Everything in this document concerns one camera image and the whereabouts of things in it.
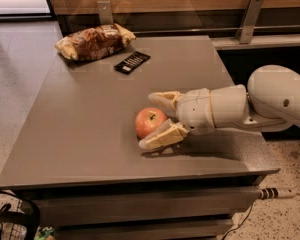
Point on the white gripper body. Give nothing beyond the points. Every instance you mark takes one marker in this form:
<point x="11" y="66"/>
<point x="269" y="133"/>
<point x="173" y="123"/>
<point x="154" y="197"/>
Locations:
<point x="194" y="110"/>

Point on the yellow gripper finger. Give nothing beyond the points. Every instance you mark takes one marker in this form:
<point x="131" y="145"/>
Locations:
<point x="166" y="134"/>
<point x="167" y="100"/>

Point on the red apple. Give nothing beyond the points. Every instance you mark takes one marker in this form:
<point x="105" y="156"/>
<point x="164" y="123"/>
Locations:
<point x="148" y="120"/>

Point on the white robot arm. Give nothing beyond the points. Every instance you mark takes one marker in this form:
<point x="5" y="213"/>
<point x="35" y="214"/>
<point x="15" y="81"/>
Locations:
<point x="269" y="102"/>

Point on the black rxbar chocolate bar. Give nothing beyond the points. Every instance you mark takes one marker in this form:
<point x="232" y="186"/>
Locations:
<point x="129" y="64"/>

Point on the upper grey drawer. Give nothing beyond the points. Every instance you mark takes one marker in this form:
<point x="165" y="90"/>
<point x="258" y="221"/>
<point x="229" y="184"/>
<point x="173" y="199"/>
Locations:
<point x="145" y="206"/>

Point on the grey drawer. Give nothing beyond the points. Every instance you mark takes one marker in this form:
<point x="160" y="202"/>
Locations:
<point x="159" y="231"/>
<point x="145" y="206"/>

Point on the brown yellow chip bag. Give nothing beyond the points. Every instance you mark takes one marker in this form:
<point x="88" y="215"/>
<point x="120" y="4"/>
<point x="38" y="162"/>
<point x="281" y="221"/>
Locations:
<point x="95" y="43"/>

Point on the lower grey drawer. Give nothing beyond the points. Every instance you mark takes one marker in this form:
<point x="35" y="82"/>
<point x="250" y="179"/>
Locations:
<point x="159" y="231"/>

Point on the grey side shelf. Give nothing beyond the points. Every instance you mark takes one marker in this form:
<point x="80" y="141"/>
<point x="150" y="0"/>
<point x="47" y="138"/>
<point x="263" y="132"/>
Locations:
<point x="258" y="42"/>

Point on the right metal wall bracket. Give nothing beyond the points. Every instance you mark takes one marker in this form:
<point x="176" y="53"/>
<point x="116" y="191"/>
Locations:
<point x="245" y="32"/>

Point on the metal wall bracket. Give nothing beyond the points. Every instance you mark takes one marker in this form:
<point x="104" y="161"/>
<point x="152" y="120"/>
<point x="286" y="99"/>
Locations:
<point x="105" y="12"/>
<point x="245" y="32"/>

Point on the black white striped handle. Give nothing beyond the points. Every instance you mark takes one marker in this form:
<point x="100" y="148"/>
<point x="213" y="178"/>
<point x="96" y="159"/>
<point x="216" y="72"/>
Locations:
<point x="277" y="193"/>

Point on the left metal wall bracket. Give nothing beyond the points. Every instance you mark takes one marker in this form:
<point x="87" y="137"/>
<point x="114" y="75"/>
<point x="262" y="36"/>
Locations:
<point x="105" y="12"/>

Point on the black wire basket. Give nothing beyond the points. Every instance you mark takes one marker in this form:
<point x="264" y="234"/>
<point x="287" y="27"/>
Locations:
<point x="28" y="220"/>

